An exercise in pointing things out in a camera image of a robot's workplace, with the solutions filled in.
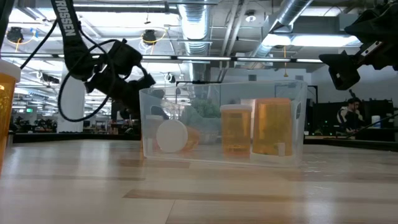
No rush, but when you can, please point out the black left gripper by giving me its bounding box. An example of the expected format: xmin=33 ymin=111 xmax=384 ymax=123
xmin=85 ymin=39 xmax=166 ymax=121

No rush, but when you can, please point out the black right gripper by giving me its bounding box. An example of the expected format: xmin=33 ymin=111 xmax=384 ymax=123
xmin=318 ymin=2 xmax=398 ymax=91

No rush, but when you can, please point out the clear plastic basket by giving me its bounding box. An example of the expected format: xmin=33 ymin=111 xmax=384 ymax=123
xmin=139 ymin=79 xmax=308 ymax=169

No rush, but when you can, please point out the green potted plant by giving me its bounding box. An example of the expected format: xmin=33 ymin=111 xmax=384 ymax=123
xmin=189 ymin=98 xmax=223 ymax=144

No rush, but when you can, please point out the person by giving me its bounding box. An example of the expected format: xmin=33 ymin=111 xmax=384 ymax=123
xmin=336 ymin=96 xmax=365 ymax=134

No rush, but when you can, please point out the white pillar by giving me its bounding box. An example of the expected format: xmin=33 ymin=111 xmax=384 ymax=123
xmin=57 ymin=74 xmax=86 ymax=134

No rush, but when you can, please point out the black workbench with equipment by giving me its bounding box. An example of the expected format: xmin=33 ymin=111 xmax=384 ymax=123
xmin=307 ymin=85 xmax=398 ymax=142

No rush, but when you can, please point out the black ceiling-mounted camera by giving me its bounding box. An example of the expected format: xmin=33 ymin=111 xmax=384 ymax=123
xmin=6 ymin=26 xmax=25 ymax=44
xmin=141 ymin=29 xmax=167 ymax=46

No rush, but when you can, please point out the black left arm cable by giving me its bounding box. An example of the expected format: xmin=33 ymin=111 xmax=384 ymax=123
xmin=57 ymin=29 xmax=147 ymax=123

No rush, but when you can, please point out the silver ventilation duct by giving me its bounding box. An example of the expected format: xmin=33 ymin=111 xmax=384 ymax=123
xmin=253 ymin=0 xmax=313 ymax=58
xmin=177 ymin=2 xmax=213 ymax=57

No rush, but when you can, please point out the black rail with light strips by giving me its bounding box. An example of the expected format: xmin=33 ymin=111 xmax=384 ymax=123
xmin=0 ymin=52 xmax=324 ymax=65

